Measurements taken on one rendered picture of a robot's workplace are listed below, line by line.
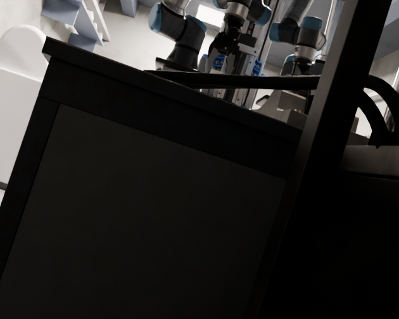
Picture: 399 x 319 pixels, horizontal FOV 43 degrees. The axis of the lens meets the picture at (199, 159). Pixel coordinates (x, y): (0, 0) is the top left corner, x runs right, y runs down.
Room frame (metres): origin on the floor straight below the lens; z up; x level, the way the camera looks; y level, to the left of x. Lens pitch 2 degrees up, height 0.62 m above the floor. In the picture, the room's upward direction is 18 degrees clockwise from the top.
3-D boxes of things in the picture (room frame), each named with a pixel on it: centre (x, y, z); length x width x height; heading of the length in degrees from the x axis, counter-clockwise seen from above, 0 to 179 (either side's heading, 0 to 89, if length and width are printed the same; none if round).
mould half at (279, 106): (1.60, -0.27, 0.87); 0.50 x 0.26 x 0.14; 11
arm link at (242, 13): (1.66, 0.04, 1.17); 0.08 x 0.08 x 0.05
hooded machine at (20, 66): (4.40, 1.67, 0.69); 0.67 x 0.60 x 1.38; 95
